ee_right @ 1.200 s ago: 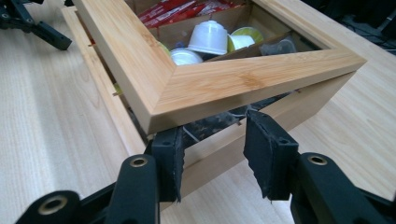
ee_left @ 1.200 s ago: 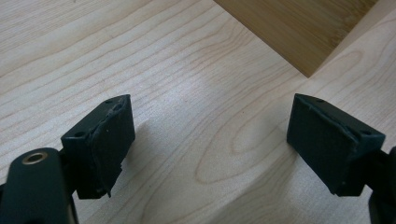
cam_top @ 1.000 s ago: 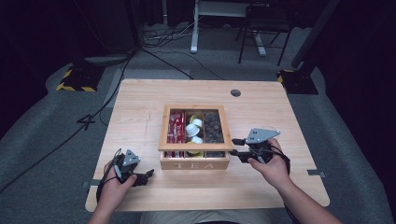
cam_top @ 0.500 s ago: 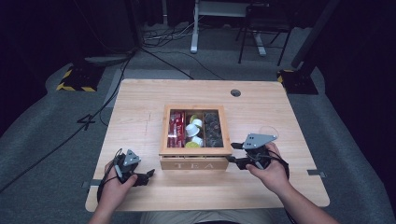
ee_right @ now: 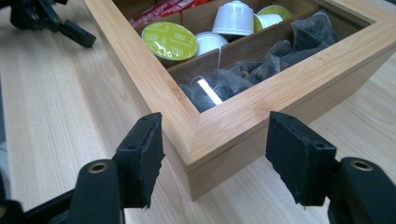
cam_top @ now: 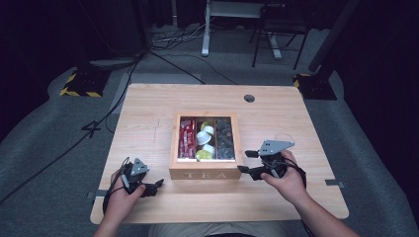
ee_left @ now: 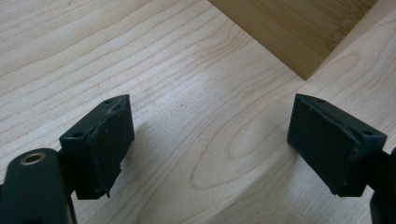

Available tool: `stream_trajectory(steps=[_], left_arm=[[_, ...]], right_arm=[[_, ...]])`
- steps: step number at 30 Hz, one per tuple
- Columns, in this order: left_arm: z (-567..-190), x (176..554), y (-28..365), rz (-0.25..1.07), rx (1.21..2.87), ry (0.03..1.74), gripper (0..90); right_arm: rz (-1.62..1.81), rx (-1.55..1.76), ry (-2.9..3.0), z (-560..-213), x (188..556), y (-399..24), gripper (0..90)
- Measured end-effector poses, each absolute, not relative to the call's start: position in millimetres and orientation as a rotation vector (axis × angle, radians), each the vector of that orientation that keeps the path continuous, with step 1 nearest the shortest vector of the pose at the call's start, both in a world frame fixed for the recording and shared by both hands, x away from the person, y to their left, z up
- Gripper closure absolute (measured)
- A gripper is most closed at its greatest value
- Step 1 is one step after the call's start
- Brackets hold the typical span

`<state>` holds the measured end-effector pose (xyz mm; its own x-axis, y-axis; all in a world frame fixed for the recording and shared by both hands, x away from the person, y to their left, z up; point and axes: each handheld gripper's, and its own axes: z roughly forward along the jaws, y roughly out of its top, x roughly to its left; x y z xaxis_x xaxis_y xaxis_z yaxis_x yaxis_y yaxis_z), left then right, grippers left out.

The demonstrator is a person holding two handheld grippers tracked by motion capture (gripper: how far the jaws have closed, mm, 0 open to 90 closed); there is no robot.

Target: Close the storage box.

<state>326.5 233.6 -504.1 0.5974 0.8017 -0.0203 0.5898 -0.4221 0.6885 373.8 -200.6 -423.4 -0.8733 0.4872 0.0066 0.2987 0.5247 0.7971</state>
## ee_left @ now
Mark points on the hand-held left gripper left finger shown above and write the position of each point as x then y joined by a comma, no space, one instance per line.
99,146

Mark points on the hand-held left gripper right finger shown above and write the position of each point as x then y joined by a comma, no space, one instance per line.
330,146

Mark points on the wooden tea box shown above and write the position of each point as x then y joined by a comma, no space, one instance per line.
295,31

